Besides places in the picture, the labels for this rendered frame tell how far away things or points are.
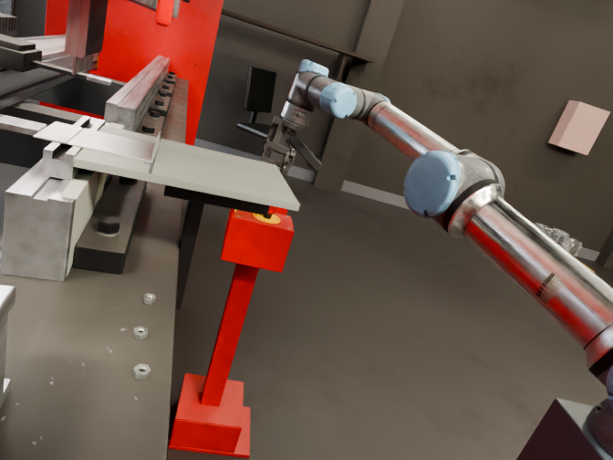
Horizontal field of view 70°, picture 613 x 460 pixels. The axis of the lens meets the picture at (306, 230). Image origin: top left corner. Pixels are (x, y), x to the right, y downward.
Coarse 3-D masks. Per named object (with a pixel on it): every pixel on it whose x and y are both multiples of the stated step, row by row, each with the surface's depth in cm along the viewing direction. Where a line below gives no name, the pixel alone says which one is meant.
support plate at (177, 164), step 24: (168, 144) 63; (96, 168) 48; (120, 168) 49; (144, 168) 51; (168, 168) 53; (192, 168) 56; (216, 168) 59; (240, 168) 63; (264, 168) 67; (216, 192) 52; (240, 192) 53; (264, 192) 56; (288, 192) 59
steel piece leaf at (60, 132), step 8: (48, 128) 53; (56, 128) 54; (64, 128) 55; (72, 128) 56; (80, 128) 57; (40, 136) 50; (48, 136) 51; (56, 136) 51; (64, 136) 52; (72, 136) 53
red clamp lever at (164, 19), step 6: (162, 0) 63; (168, 0) 63; (162, 6) 63; (168, 6) 64; (156, 12) 64; (162, 12) 64; (168, 12) 64; (156, 18) 64; (162, 18) 64; (168, 18) 64; (162, 24) 65; (168, 24) 65
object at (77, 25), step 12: (72, 0) 44; (84, 0) 45; (96, 0) 47; (72, 12) 45; (84, 12) 45; (96, 12) 48; (72, 24) 45; (84, 24) 46; (96, 24) 49; (72, 36) 46; (84, 36) 46; (96, 36) 51; (72, 48) 46; (84, 48) 46; (96, 48) 52; (84, 60) 51; (72, 72) 47
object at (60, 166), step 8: (80, 120) 61; (88, 120) 64; (104, 120) 65; (88, 128) 62; (96, 128) 60; (56, 144) 49; (64, 144) 52; (48, 152) 47; (56, 152) 49; (64, 152) 50; (48, 160) 48; (56, 160) 48; (64, 160) 48; (72, 160) 48; (48, 168) 48; (56, 168) 48; (64, 168) 48; (72, 168) 48; (56, 176) 48; (64, 176) 49
